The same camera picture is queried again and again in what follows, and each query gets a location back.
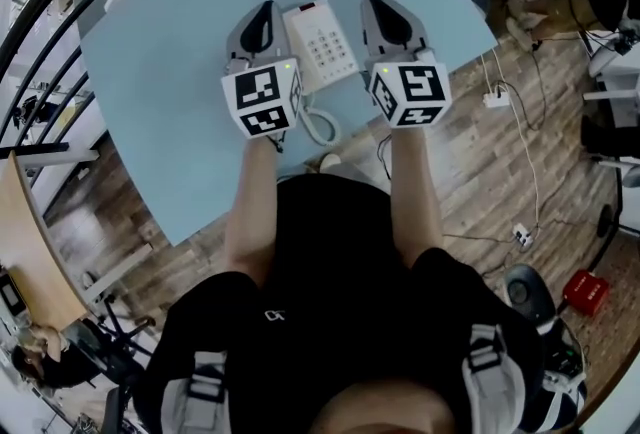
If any person's right forearm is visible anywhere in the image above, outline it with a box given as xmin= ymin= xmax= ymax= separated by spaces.
xmin=386 ymin=123 xmax=445 ymax=272

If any black round speaker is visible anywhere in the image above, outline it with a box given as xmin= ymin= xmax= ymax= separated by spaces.
xmin=503 ymin=263 xmax=557 ymax=324

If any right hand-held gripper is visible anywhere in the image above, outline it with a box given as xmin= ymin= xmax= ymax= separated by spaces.
xmin=360 ymin=0 xmax=453 ymax=129

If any grey harness strap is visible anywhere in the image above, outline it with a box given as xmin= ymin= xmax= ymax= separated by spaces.
xmin=458 ymin=323 xmax=532 ymax=434
xmin=164 ymin=348 xmax=237 ymax=434

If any white telephone base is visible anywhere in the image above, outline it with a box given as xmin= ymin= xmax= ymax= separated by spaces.
xmin=282 ymin=0 xmax=361 ymax=94

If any long white cable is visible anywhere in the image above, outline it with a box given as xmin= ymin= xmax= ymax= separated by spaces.
xmin=480 ymin=46 xmax=543 ymax=229

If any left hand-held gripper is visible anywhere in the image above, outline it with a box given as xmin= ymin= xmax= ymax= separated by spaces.
xmin=221 ymin=0 xmax=304 ymax=141

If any person's black shirt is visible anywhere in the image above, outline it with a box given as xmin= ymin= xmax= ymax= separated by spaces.
xmin=131 ymin=173 xmax=547 ymax=434

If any wooden desk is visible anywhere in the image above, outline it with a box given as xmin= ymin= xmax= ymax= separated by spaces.
xmin=0 ymin=150 xmax=90 ymax=334

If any white power strip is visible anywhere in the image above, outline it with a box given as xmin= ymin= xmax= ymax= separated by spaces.
xmin=511 ymin=222 xmax=537 ymax=249
xmin=482 ymin=90 xmax=512 ymax=110

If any red box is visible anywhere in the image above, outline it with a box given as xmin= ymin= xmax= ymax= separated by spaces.
xmin=561 ymin=269 xmax=611 ymax=316

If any person's left forearm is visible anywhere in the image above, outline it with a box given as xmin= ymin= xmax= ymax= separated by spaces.
xmin=224 ymin=135 xmax=282 ymax=292

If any black metal railing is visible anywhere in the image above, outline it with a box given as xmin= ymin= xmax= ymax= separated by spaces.
xmin=0 ymin=0 xmax=207 ymax=154

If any white coiled telephone cord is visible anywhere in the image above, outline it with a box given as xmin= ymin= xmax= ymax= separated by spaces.
xmin=298 ymin=90 xmax=343 ymax=147

